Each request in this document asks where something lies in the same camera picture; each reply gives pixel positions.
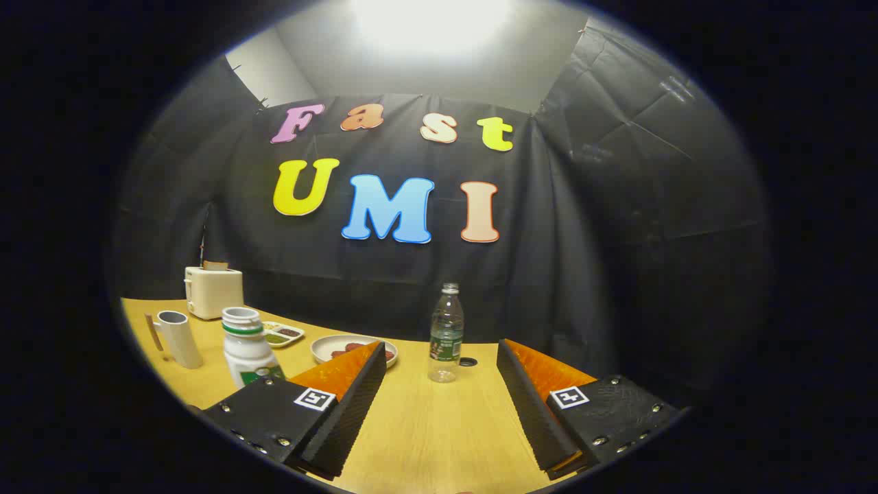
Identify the white cup wooden handle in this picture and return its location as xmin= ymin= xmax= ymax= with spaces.
xmin=145 ymin=310 xmax=204 ymax=370

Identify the black backdrop cloth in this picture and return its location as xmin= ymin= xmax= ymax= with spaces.
xmin=113 ymin=21 xmax=772 ymax=412

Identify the white juice bottle green ring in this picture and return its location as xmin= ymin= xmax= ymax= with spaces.
xmin=221 ymin=307 xmax=286 ymax=389

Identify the clear plastic water bottle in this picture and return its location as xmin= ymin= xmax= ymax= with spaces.
xmin=428 ymin=283 xmax=465 ymax=384

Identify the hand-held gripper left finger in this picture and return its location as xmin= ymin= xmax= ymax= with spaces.
xmin=202 ymin=341 xmax=387 ymax=481

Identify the white divided bean dish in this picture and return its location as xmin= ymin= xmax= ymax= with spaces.
xmin=261 ymin=320 xmax=306 ymax=349

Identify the white round plate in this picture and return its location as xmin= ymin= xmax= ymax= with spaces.
xmin=311 ymin=334 xmax=399 ymax=370

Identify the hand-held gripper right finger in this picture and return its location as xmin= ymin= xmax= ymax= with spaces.
xmin=497 ymin=338 xmax=687 ymax=481

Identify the cream toaster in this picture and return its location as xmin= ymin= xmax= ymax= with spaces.
xmin=184 ymin=266 xmax=245 ymax=321

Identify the wooden table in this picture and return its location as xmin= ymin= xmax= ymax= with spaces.
xmin=121 ymin=297 xmax=597 ymax=494

